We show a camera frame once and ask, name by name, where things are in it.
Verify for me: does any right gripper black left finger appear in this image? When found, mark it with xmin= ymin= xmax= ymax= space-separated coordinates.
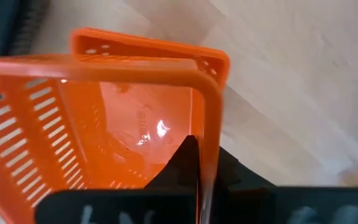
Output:
xmin=34 ymin=134 xmax=200 ymax=224

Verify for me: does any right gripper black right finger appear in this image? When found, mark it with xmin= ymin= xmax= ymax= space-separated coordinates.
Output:
xmin=212 ymin=147 xmax=358 ymax=224

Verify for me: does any orange slotted plastic basket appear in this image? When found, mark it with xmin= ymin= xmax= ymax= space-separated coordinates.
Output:
xmin=0 ymin=54 xmax=224 ymax=224
xmin=69 ymin=27 xmax=231 ymax=91

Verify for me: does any black slotted plastic basket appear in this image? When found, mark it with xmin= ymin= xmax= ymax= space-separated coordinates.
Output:
xmin=7 ymin=0 xmax=51 ymax=57

